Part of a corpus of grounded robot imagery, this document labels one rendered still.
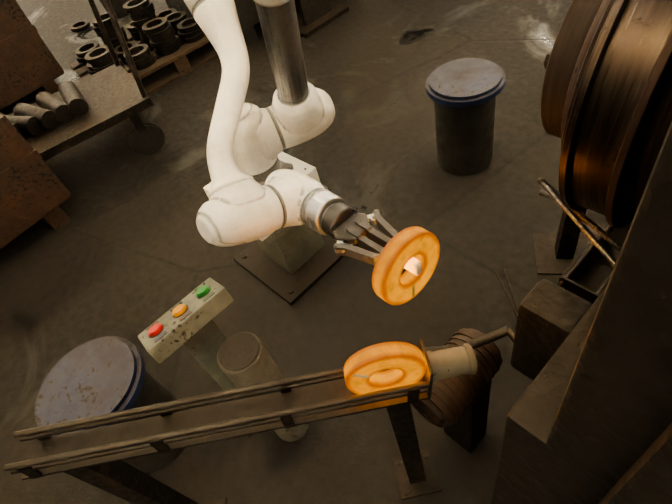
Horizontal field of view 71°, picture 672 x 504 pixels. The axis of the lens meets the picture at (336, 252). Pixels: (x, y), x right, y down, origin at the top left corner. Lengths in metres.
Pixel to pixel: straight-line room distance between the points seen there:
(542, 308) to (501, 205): 1.31
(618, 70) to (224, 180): 0.69
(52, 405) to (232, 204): 0.88
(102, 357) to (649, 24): 1.47
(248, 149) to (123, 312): 1.02
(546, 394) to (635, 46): 0.44
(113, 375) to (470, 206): 1.52
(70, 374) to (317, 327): 0.84
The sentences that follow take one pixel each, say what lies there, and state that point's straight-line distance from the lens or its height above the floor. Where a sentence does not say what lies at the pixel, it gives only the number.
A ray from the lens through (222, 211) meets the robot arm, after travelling 0.95.
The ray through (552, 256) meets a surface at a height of 0.01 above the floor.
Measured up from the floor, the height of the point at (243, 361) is 0.52.
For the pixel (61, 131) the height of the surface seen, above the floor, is 0.33.
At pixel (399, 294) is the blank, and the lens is 0.90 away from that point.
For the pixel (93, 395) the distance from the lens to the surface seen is 1.54.
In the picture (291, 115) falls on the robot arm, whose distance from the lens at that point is 1.60.
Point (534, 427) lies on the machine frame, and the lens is 0.71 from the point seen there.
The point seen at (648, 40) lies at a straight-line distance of 0.63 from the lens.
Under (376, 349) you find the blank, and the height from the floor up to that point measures 0.78.
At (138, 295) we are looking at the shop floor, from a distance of 2.31.
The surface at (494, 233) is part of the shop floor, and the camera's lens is 2.05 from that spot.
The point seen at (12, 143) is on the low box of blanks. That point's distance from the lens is 2.75.
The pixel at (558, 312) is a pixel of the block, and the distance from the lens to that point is 0.88.
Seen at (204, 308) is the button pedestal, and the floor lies 0.61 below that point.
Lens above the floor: 1.53
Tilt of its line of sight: 48 degrees down
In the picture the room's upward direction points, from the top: 18 degrees counter-clockwise
